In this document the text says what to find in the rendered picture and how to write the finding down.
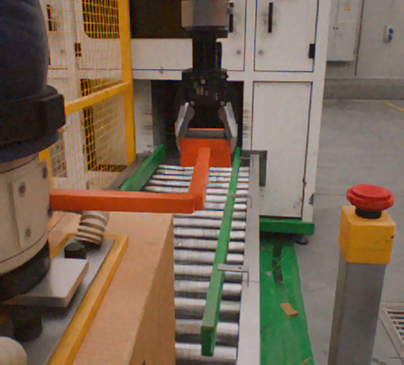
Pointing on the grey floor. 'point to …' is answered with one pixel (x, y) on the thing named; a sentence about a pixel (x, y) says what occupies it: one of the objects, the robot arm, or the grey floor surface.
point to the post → (359, 286)
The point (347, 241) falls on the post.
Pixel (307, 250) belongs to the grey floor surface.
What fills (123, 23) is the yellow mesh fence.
